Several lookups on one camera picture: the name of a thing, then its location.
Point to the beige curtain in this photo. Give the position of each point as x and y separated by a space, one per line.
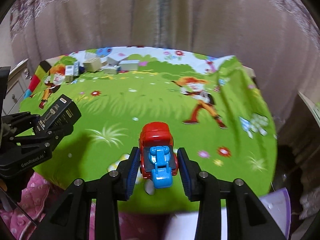
160 17

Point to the red and blue toy truck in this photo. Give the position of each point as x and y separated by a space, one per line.
155 135

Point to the black box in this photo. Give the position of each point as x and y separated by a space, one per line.
60 112

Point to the pink quilt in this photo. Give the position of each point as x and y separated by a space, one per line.
32 205

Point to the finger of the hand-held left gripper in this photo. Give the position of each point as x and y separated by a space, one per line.
22 120
47 142

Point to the cartoon printed green bed sheet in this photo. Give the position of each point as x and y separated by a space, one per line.
150 100

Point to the small blue object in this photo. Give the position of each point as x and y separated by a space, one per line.
81 69

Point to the white cabinet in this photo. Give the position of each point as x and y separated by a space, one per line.
17 87

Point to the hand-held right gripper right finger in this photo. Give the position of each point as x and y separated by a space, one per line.
183 172

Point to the flat white box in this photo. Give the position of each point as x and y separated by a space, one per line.
129 65

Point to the white storage box purple rim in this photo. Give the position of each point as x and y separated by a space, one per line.
250 212

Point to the brown cardboard box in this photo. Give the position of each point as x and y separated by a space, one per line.
92 64

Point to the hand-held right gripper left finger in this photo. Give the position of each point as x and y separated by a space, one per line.
133 175

